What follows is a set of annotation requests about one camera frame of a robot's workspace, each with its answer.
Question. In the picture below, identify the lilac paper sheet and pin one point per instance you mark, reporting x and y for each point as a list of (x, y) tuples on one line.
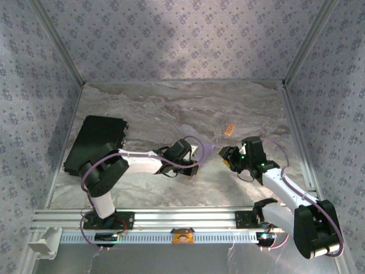
[(208, 148)]

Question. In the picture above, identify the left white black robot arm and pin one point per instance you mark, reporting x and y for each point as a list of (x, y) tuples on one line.
[(139, 162)]

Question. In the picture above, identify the small orange printed tag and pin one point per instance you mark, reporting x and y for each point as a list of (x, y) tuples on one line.
[(229, 129)]

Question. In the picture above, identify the cartoon face sticker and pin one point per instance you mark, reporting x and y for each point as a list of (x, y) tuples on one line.
[(183, 237)]

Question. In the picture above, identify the black rectangular box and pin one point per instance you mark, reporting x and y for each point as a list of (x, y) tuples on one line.
[(94, 134)]

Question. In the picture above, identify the aluminium mounting rail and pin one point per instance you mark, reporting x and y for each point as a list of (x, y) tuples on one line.
[(185, 217)]

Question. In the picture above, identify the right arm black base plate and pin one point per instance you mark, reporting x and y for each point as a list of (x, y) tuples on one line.
[(242, 219)]

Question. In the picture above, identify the aluminium side rail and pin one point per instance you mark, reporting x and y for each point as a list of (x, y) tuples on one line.
[(53, 188), (296, 125)]

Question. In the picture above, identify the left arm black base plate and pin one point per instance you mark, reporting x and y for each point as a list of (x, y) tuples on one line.
[(128, 219)]

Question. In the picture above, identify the aluminium rear rail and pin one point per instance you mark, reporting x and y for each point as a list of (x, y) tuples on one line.
[(185, 81)]

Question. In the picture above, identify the aluminium corner post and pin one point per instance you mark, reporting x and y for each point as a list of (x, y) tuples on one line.
[(307, 42)]

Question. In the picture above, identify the white plastic bracket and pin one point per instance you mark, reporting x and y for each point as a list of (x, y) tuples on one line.
[(42, 245)]

